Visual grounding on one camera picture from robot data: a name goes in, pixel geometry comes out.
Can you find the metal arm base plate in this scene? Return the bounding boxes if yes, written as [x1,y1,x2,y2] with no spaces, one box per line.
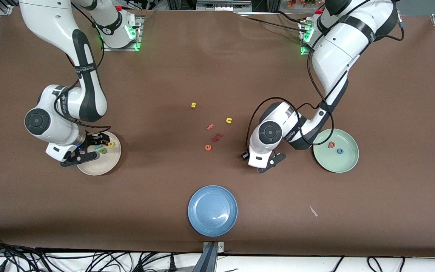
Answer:
[102,15,143,51]
[299,19,327,56]

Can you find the looped black cable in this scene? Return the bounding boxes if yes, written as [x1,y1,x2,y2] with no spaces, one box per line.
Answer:
[366,256,406,272]

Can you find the orange decoration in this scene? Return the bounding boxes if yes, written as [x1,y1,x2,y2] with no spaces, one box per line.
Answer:
[287,0,317,9]

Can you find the black base cable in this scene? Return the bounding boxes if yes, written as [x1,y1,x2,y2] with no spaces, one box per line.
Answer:
[272,10,310,25]
[238,15,309,32]

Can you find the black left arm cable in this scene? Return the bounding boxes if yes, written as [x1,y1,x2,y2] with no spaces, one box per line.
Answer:
[246,11,405,151]

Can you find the grey metal box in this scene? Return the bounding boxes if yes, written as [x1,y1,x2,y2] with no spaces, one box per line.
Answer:
[196,0,253,12]

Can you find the light green plate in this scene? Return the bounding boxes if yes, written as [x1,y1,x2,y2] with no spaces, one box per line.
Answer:
[313,128,359,173]

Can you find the beige brown plate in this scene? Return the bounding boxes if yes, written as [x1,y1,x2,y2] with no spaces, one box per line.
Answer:
[76,131,122,176]

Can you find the blue plate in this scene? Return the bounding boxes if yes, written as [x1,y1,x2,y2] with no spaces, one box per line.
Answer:
[188,185,238,238]

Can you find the black cable with plug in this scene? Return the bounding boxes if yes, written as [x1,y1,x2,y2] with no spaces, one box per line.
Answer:
[330,256,345,272]

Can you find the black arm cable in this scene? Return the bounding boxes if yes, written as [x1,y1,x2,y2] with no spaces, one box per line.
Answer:
[246,11,405,151]
[53,0,112,134]

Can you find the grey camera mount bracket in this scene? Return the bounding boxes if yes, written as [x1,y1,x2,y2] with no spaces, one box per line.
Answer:
[193,241,225,272]

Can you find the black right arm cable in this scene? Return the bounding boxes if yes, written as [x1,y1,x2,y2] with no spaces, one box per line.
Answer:
[53,0,112,134]

